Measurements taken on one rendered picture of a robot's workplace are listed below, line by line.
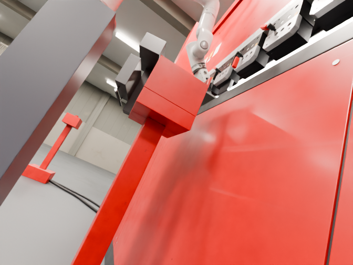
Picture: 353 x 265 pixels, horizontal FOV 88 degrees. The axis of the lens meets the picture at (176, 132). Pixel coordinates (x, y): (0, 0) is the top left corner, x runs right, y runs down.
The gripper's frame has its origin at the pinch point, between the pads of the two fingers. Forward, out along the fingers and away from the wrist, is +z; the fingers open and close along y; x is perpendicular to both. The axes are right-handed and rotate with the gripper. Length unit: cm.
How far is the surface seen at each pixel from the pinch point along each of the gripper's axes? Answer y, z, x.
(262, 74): -53, 9, 16
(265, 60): -25.8, -7.0, -19.6
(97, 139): 889, -88, 85
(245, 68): -18.4, -7.4, -14.1
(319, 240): -72, 34, 38
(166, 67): -43, 0, 38
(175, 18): 194, -196, -105
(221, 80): -0.1, -8.5, -12.8
